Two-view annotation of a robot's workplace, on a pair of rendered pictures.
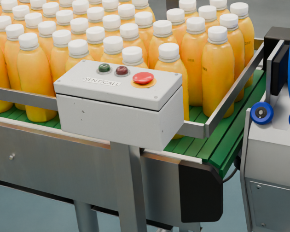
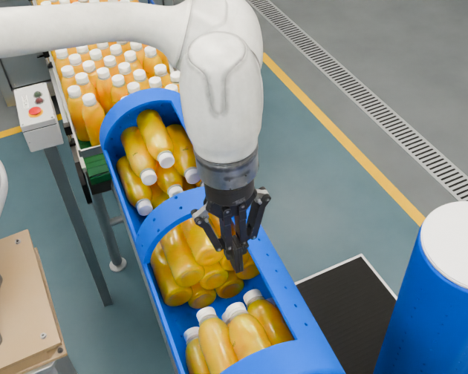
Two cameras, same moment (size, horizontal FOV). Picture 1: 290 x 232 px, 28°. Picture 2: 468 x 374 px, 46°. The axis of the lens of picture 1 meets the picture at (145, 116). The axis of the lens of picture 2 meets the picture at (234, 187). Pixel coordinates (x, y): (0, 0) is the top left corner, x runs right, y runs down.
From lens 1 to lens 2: 1.44 m
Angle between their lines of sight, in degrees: 36
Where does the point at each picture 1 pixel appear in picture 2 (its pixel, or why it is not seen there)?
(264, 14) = not seen: outside the picture
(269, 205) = not seen: hidden behind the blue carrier
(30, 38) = (59, 52)
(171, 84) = (39, 122)
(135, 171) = (50, 153)
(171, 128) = (42, 143)
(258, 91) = not seen: hidden behind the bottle
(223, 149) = (103, 168)
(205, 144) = (99, 160)
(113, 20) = (106, 60)
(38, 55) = (62, 63)
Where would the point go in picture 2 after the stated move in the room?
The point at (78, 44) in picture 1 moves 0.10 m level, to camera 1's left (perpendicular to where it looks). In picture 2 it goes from (65, 70) to (46, 59)
